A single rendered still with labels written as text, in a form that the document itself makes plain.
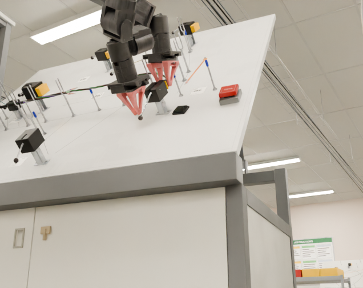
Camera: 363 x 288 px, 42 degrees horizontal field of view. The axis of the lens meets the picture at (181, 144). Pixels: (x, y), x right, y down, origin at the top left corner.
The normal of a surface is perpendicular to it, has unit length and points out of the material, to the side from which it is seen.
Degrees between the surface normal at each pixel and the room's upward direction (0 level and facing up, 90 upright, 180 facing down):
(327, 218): 90
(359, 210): 90
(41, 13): 180
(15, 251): 90
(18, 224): 90
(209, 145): 51
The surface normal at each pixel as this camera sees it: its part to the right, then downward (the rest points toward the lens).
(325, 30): 0.00, 0.94
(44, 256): -0.40, -0.32
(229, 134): -0.31, -0.83
